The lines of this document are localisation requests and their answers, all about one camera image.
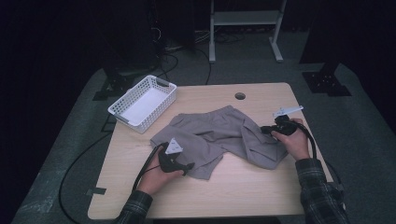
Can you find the person's left hand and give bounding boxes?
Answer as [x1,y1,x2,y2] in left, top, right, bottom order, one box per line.
[136,151,185,197]

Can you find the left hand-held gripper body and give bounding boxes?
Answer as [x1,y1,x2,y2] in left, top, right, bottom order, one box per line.
[157,137,185,174]

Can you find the grey pants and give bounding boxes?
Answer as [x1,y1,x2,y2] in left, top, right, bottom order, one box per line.
[149,105,289,181]

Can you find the white perforated plastic basket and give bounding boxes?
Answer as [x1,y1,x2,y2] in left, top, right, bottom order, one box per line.
[106,75,177,134]

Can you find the long black floor cable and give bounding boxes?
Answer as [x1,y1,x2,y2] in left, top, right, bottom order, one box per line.
[58,132,113,224]

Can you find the black tape square outline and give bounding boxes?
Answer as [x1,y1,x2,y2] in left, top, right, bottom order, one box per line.
[101,113,120,133]

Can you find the grey tape strip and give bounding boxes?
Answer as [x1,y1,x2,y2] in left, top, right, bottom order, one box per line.
[85,187,107,196]

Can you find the white metal stand frame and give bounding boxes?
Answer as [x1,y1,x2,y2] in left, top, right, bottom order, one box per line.
[208,0,288,64]

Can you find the looped black floor cable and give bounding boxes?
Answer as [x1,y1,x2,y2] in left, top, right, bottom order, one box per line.
[146,52,180,83]

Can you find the black stand base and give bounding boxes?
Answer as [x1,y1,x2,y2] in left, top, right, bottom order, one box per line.
[92,62,163,101]
[302,60,353,97]

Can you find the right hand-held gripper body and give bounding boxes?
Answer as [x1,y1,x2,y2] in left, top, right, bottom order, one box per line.
[270,105,304,136]

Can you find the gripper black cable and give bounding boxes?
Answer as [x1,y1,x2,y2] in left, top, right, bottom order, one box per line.
[132,142,171,192]
[295,120,318,160]

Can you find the person's right hand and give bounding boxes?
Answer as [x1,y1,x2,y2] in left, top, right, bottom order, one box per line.
[270,118,312,161]

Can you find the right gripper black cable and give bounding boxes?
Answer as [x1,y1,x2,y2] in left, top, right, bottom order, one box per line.
[295,120,318,160]

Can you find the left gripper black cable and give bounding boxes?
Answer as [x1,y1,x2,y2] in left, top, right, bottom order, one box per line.
[132,142,171,192]

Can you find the thin black floor cable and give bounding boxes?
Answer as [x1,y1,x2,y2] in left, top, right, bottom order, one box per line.
[195,46,213,86]

